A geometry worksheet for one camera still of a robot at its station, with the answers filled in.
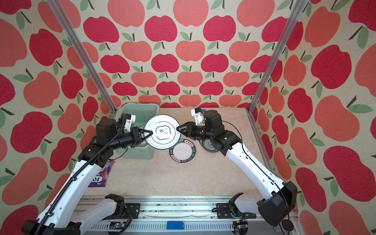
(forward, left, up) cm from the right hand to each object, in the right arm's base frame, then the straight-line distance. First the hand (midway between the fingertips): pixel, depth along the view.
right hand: (181, 128), depth 68 cm
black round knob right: (-30, -50, -24) cm, 63 cm away
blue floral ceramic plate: (+13, -15, -34) cm, 39 cm away
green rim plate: (+5, +1, -32) cm, 32 cm away
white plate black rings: (-3, +7, -2) cm, 8 cm away
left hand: (-4, +12, 0) cm, 13 cm away
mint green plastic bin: (+39, +39, -34) cm, 65 cm away
